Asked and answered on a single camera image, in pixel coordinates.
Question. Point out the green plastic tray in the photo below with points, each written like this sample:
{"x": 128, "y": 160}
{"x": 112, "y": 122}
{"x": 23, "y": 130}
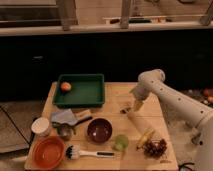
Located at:
{"x": 87, "y": 90}

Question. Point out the orange plastic bowl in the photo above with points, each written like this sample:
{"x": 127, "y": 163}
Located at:
{"x": 48, "y": 152}

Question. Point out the white dish brush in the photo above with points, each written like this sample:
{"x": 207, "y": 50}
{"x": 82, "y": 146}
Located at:
{"x": 75, "y": 152}

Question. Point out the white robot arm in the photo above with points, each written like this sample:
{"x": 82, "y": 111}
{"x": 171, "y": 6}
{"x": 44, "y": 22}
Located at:
{"x": 198, "y": 115}

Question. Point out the blue-grey cloth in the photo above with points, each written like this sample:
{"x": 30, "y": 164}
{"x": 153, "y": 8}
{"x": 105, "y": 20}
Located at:
{"x": 64, "y": 116}

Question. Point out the white paper cup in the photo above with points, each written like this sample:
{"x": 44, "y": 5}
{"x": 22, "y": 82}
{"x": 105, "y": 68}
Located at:
{"x": 41, "y": 126}

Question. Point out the dark purple bowl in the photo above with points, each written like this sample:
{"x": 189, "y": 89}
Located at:
{"x": 99, "y": 130}

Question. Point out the black handled utensil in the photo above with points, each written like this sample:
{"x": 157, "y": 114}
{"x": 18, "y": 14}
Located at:
{"x": 83, "y": 120}

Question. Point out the orange fruit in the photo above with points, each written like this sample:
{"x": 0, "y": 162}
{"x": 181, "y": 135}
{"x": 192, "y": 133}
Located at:
{"x": 65, "y": 87}

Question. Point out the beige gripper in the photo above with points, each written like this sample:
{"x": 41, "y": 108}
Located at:
{"x": 138, "y": 105}

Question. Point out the small metal cup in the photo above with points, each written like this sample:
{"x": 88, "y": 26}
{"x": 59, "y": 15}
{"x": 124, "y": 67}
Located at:
{"x": 64, "y": 131}

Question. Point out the yellow banana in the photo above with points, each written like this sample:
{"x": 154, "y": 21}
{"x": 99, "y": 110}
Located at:
{"x": 144, "y": 138}

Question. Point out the wooden block sponge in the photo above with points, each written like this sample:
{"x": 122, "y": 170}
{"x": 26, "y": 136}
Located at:
{"x": 83, "y": 114}

